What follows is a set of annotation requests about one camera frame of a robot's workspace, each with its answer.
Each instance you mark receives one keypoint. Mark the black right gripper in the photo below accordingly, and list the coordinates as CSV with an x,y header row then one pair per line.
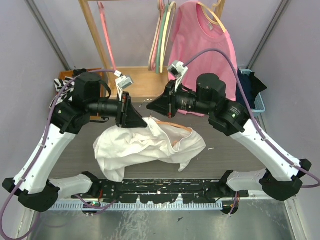
x,y
166,103

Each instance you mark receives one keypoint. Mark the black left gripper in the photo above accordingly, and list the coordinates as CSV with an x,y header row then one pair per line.
x,y
133,118

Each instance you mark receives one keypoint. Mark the white t shirt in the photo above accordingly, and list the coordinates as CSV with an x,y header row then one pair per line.
x,y
117,148

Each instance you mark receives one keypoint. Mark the yellow hanger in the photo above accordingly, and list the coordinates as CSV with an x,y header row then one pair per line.
x,y
166,26

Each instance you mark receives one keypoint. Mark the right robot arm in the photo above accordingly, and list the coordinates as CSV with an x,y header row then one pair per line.
x,y
281,177

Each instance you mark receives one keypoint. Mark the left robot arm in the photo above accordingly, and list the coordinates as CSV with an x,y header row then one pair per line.
x,y
32,185

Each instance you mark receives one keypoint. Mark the green hanger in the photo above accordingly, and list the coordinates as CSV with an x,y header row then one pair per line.
x,y
159,61

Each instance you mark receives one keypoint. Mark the pink t shirt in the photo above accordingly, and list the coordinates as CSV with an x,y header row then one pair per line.
x,y
192,34

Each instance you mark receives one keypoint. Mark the natural wood hanger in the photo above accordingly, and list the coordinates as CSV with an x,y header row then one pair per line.
x,y
214,12

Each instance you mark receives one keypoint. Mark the light pink hanger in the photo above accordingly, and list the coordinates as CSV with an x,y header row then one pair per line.
x,y
160,7

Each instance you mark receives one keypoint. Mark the wooden clothes rack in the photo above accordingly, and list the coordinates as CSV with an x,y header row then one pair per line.
x,y
141,81

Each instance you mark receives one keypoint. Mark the black rolled socks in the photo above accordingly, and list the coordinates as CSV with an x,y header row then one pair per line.
x,y
77,72

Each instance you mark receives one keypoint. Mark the orange wooden organizer tray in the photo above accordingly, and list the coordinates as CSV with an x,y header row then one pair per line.
x,y
70,73

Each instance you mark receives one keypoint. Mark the dark navy garment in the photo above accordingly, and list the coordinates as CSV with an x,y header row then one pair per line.
x,y
247,88

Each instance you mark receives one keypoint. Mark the black garment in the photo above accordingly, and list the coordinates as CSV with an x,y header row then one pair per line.
x,y
257,86

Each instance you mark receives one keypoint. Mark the blue plastic basket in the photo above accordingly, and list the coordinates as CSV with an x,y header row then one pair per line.
x,y
259,104

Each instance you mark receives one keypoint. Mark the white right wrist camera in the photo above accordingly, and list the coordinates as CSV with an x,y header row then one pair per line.
x,y
178,70

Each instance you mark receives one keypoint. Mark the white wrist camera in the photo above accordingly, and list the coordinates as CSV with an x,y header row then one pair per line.
x,y
178,70
122,82

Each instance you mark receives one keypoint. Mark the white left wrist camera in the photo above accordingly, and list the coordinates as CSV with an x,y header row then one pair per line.
x,y
122,82

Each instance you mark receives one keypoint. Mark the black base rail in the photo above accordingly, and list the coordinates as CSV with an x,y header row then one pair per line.
x,y
160,194

